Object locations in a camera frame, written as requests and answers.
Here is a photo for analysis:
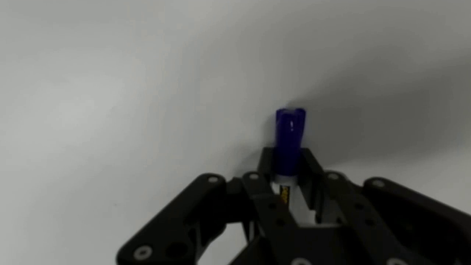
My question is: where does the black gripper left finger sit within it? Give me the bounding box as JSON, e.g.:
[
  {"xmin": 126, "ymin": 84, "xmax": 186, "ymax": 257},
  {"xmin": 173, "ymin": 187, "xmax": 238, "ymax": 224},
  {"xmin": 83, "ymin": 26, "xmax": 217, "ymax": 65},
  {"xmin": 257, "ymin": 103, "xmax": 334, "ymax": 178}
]
[{"xmin": 116, "ymin": 146, "xmax": 295, "ymax": 265}]

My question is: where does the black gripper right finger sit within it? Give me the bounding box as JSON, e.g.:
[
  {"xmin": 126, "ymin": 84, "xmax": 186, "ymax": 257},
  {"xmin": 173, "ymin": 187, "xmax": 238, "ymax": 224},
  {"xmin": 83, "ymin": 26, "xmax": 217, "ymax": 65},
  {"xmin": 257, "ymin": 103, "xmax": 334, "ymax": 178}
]
[{"xmin": 298, "ymin": 146, "xmax": 471, "ymax": 265}]

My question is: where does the blue cap whiteboard marker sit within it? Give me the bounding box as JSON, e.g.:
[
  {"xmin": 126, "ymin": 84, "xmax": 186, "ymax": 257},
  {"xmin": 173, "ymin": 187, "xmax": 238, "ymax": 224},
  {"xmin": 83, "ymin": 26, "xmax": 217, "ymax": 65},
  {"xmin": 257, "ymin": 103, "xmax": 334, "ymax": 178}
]
[{"xmin": 273, "ymin": 106, "xmax": 316, "ymax": 228}]

